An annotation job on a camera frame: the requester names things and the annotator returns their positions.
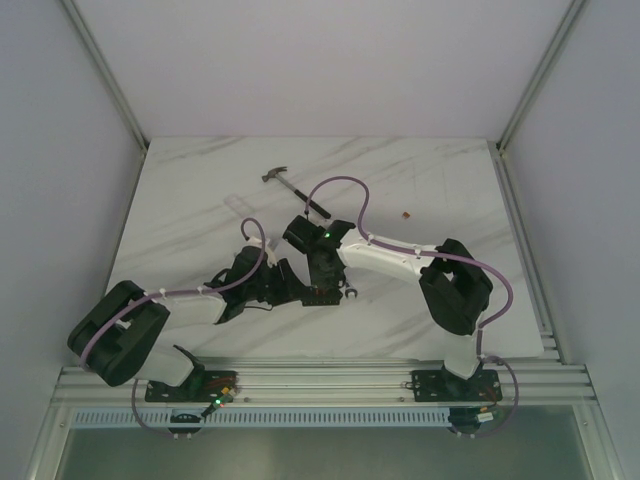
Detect black fuse box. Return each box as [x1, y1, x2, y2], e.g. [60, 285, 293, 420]
[299, 286, 343, 307]

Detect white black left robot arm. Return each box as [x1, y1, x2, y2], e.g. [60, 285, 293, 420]
[67, 238, 325, 402]

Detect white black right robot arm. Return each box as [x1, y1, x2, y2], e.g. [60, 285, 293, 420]
[283, 216, 493, 400]

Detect clear plastic fuse box cover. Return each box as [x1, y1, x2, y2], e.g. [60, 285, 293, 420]
[223, 194, 254, 218]

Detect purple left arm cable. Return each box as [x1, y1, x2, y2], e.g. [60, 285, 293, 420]
[79, 218, 266, 442]

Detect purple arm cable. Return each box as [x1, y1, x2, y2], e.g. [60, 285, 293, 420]
[303, 174, 519, 441]
[79, 218, 266, 442]

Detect aluminium front rail base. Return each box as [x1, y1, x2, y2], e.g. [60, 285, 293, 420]
[50, 358, 597, 407]

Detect claw hammer black handle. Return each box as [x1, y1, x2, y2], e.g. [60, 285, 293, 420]
[261, 166, 332, 220]

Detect white slotted cable duct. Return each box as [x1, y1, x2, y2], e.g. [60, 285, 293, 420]
[70, 406, 451, 429]

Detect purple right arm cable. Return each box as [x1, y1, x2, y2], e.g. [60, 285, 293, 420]
[303, 174, 519, 441]

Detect aluminium frame post left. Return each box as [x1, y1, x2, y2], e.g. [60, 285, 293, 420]
[59, 0, 150, 153]

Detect aluminium frame rail right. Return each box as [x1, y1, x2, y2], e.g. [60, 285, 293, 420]
[496, 0, 590, 153]

